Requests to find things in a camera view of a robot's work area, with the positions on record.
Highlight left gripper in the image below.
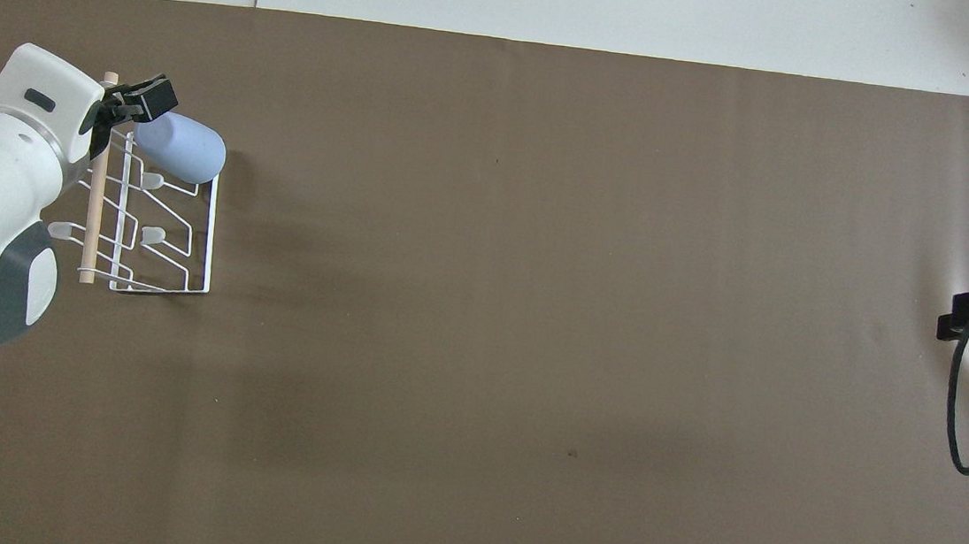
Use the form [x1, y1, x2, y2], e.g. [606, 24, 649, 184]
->
[78, 88, 147, 166]

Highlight light blue cup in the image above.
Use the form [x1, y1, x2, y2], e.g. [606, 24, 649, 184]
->
[130, 108, 232, 188]

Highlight white wire cup holder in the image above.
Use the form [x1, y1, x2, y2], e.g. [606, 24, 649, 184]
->
[42, 67, 231, 303]

